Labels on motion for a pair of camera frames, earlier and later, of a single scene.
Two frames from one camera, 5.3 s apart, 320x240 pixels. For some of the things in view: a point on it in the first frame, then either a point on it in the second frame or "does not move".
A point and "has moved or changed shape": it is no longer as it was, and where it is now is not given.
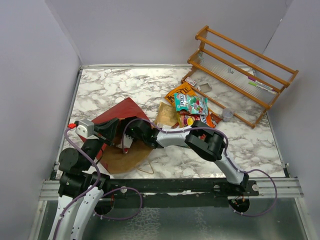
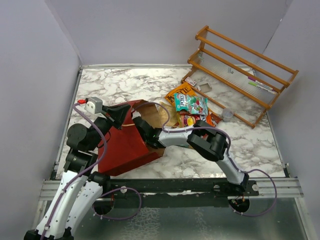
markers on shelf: [254, 82] does not move
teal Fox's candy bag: [194, 105] does not move
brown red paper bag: [122, 153] has moved or changed shape
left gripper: [106, 129] -> [116, 115]
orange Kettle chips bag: [186, 88] does not move
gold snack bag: [167, 115] does not move
